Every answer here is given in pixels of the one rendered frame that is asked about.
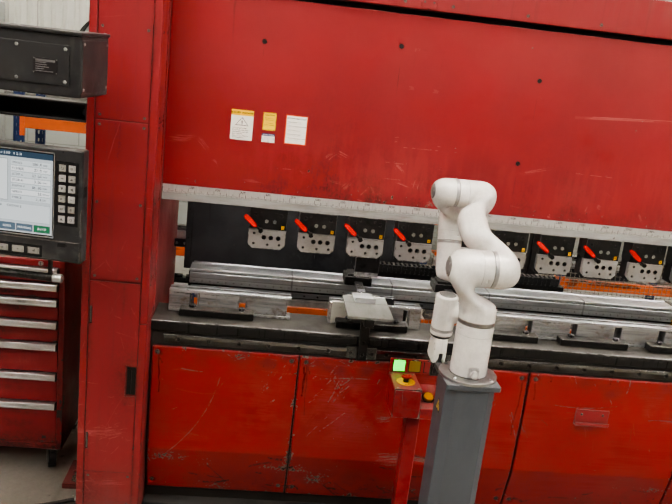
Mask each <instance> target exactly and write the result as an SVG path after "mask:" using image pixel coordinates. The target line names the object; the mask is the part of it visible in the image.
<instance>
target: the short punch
mask: <svg viewBox="0 0 672 504"><path fill-rule="evenodd" d="M379 265H380V257H379V258H377V259H375V258H364V257H356V259H355V267H354V276H360V277H372V278H377V277H378V272H379Z"/></svg>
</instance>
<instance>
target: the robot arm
mask: <svg viewBox="0 0 672 504"><path fill-rule="evenodd" d="M431 198H432V201H433V203H434V205H435V206H436V207H437V208H438V209H439V210H440V214H439V224H438V238H437V256H436V275H437V277H439V278H440V279H443V280H446V281H449V282H451V284H452V286H453V288H454V289H455V291H456V293H457V295H456V294H455V293H452V292H449V291H440V292H438V293H437V294H436V298H435V304H434V310H433V316H432V321H431V327H430V332H431V337H430V341H429V345H428V350H427V352H428V355H429V358H430V360H431V364H432V365H430V370H429V374H430V376H438V373H437V371H436V369H435V367H434V366H435V362H439V363H441V362H442V364H440V366H439V370H438V371H439V373H440V375H441V376H442V377H444V378H445V379H447V380H449V381H451V382H453V383H456V384H459V385H463V386H468V387H488V386H491V385H493V384H495V383H496V380H497V376H496V374H495V373H494V372H493V371H492V370H491V369H489V368H487V367H488V361H489V356H490V350H491V344H492V338H493V333H494V327H495V321H496V314H497V310H496V306H495V305H494V304H493V303H492V302H490V301H489V300H487V299H485V298H483V297H481V296H479V295H477V294H476V293H475V288H489V289H508V288H511V287H513V286H514V285H516V284H517V282H518V281H519V278H520V274H521V269H520V264H519V261H518V259H517V257H516V256H515V254H514V253H513V252H512V251H511V250H510V249H509V248H508V247H507V246H506V245H505V244H504V243H503V242H502V241H500V240H499V239H498V238H497V237H496V236H495V235H494V234H493V233H492V232H491V230H490V228H489V225H488V221H487V218H486V215H487V214H489V213H490V211H491V210H492V209H493V207H494V205H495V203H496V198H497V195H496V191H495V189H494V187H493V186H492V185H491V184H489V183H487V182H483V181H475V180H465V179H454V178H442V179H439V180H437V181H435V182H434V183H433V185H432V187H431ZM462 240H463V242H464V244H465V245H466V246H467V247H468V248H469V249H461V244H462ZM458 301H459V303H458ZM456 323H457V325H456V332H455V338H454V344H453V350H452V356H451V361H445V357H446V351H447V343H448V339H449V338H450V337H451V336H452V333H453V327H454V324H456Z"/></svg>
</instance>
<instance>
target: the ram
mask: <svg viewBox="0 0 672 504"><path fill-rule="evenodd" d="M232 109H239V110H249V111H254V119H253V131H252V141H248V140H238V139H230V128H231V115H232ZM264 112H269V113H277V117H276V128H275V131H271V130H262V128H263V116H264ZM286 115H296V116H305V117H308V125H307V135H306V145H305V146H302V145H292V144H284V136H285V125H286ZM262 133H267V134H275V139H274V143H269V142H261V139H262ZM442 178H454V179H465V180H475V181H483V182H487V183H489V184H491V185H492V186H493V187H494V189H495V191H496V195H497V198H496V203H495V205H494V207H493V209H492V210H491V211H490V213H489V214H490V215H500V216H511V217H521V218H532V219H542V220H553V221H563V222H573V223H584V224H594V225H605V226H615V227H626V228H636V229H647V230H657V231H668V232H672V46H668V45H660V44H652V43H643V42H635V41H627V40H619V39H610V38H602V37H594V36H586V35H577V34H569V33H561V32H552V31H544V30H536V29H528V28H519V27H511V26H503V25H495V24H486V23H478V22H470V21H462V20H453V19H445V18H437V17H429V16H420V15H412V14H404V13H396V12H387V11H379V10H371V9H362V8H354V7H346V6H338V5H329V4H321V3H313V2H305V1H296V0H172V16H171V34H170V53H169V71H168V89H167V108H166V126H165V144H164V163H163V181H162V189H163V183H165V184H175V185H186V186H196V187H207V188H217V189H228V190H238V191H249V192H259V193H269V194H280V195H290V196H301V197H311V198H322V199H332V200H343V201H353V202H364V203H374V204H385V205H395V206H406V207H416V208H427V209H437V210H439V209H438V208H437V207H436V206H435V205H434V203H433V201H432V198H431V187H432V185H433V183H434V182H435V181H437V180H439V179H442ZM162 199H171V200H181V201H192V202H203V203H213V204H224V205H235V206H246V207H256V208H267V209H278V210H288V211H299V212H310V213H321V214H331V215H342V216H353V217H363V218H374V219H385V220H395V221H406V222H417V223H428V224H439V217H429V216H418V215H408V214H397V213H387V212H376V211H365V210H355V209H344V208H334V207H323V206H312V205H302V204H291V203H281V202H270V201H259V200H249V199H238V198H228V197H217V196H206V195H196V194H185V193H175V192H164V191H162ZM488 225H489V228H490V229H492V230H503V231H513V232H524V233H535V234H545V235H556V236H567V237H577V238H588V239H599V240H610V241H620V242H631V243H642V244H652V245H663V246H672V239H662V238H652V237H641V236H630V235H620V234H609V233H599V232H588V231H577V230H567V229H556V228H546V227H535V226H524V225H514V224H503V223H493V222H488Z"/></svg>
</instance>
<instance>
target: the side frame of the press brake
mask: <svg viewBox="0 0 672 504"><path fill-rule="evenodd" d="M171 16H172V0H90V7H89V32H94V33H103V34H104V33H106V34H110V38H108V70H107V93H106V95H100V96H93V97H87V114H86V149H87V150H89V165H88V199H87V233H86V260H85V261H83V262H82V290H81V326H80V361H79V397H78V432H77V467H76V503H75V504H142V501H143V498H144V494H145V445H146V426H147V408H148V389H149V370H150V351H151V331H152V330H151V320H152V317H153V315H154V313H155V311H156V308H157V306H158V304H159V302H161V303H169V288H170V286H171V284H174V275H175V259H176V246H174V242H175V238H177V226H178V209H179V200H171V199H162V181H163V163H164V144H165V126H166V108H167V89H168V71H169V53H170V34H171Z"/></svg>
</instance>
